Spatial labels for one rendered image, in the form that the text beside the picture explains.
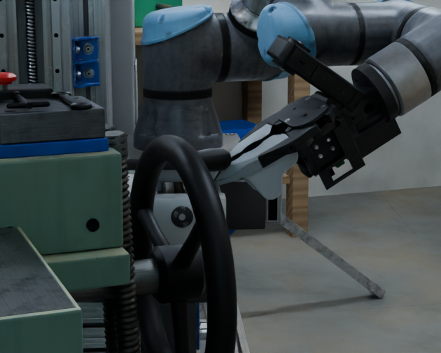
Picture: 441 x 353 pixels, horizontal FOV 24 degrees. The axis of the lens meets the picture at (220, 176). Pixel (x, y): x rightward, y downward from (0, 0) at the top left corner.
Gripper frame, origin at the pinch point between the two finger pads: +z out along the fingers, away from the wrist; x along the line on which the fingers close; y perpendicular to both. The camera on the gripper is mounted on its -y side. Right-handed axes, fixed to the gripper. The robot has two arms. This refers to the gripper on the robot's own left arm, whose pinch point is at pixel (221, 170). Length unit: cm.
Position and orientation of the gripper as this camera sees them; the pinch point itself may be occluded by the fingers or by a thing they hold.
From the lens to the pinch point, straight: 110.2
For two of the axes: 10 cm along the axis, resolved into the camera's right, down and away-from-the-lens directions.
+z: -8.3, 5.3, -1.4
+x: -3.3, -2.8, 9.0
